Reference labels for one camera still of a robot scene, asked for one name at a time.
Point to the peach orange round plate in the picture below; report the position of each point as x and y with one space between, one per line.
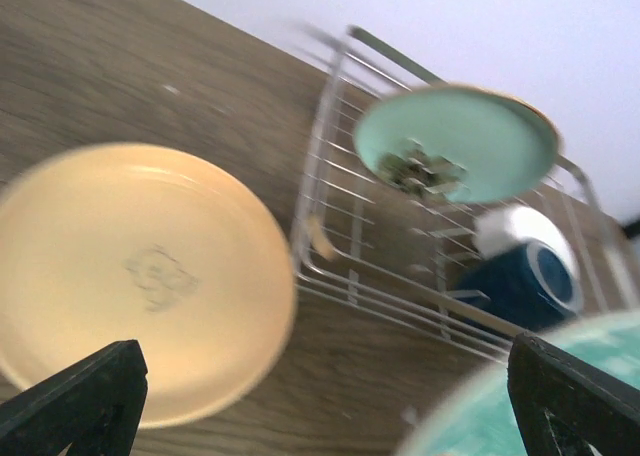
127 241

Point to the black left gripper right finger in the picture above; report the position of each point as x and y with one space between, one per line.
564 406

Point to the light green round plate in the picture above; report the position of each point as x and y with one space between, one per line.
458 143

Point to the red teal floral plate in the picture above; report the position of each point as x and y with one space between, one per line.
477 417

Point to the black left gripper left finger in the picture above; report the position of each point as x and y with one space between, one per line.
93 407

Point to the white scalloped bowl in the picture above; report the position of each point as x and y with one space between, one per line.
499 230

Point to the dark blue mug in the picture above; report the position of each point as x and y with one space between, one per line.
527 285

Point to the metal wire dish rack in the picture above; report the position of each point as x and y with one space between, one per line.
363 243

